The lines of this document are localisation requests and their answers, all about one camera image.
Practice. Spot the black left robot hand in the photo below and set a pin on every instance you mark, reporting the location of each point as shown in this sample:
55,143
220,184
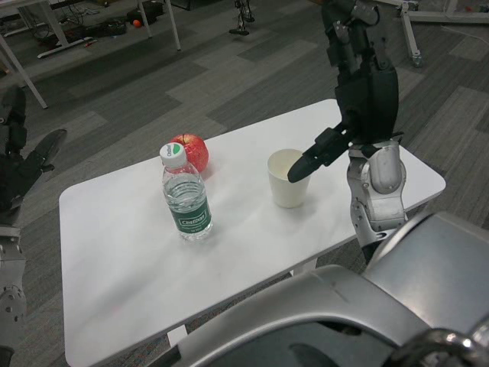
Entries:
11,176

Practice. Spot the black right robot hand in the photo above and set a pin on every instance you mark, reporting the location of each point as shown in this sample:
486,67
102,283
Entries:
370,99

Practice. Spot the white paper cup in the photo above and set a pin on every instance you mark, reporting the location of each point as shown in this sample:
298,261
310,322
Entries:
288,195

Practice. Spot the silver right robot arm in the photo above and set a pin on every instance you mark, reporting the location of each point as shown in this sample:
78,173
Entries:
382,191

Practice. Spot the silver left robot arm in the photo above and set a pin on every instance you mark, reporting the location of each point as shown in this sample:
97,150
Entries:
9,275

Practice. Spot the metal robot stand feet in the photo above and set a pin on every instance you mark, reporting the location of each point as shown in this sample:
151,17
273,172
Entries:
240,30

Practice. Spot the black bag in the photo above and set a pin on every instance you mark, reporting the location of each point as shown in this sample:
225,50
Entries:
109,28

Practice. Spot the clear water bottle green label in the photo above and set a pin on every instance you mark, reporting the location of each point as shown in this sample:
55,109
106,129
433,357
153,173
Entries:
189,199

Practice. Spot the white table leg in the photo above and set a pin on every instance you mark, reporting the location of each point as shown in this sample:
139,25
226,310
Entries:
177,334
305,269

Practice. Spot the red apple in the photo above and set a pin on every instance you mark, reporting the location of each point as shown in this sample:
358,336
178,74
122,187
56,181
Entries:
196,154

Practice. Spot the small orange ball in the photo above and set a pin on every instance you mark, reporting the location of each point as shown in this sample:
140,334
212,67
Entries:
136,23

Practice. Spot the white slanted desk leg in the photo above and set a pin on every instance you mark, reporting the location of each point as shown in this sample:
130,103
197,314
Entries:
173,26

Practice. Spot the white caster frame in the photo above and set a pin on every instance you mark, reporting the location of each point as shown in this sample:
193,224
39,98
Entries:
410,38

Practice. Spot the white desk foot frame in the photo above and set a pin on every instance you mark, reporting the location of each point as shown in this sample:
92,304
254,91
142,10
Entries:
61,46

